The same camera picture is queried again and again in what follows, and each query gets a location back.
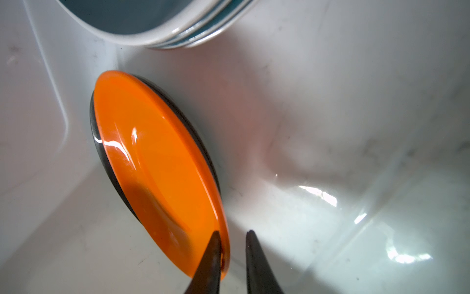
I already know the white plastic bin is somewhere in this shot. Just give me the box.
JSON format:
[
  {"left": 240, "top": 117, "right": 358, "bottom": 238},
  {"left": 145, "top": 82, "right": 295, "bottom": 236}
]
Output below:
[{"left": 1, "top": 1, "right": 470, "bottom": 294}]

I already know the orange plate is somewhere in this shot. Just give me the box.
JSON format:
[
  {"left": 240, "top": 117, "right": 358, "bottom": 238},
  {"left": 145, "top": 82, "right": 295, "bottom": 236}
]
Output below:
[{"left": 93, "top": 71, "right": 230, "bottom": 277}]

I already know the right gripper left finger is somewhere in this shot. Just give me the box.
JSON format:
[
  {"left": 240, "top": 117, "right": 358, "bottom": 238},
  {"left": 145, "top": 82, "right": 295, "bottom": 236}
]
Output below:
[{"left": 184, "top": 231, "right": 222, "bottom": 294}]

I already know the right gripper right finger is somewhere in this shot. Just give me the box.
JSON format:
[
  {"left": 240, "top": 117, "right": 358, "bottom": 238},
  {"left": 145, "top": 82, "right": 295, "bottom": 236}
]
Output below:
[{"left": 246, "top": 230, "right": 283, "bottom": 294}]

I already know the white plate green red rim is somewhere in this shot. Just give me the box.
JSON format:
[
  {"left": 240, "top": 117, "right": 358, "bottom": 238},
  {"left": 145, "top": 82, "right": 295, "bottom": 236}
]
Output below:
[{"left": 58, "top": 0, "right": 218, "bottom": 46}]

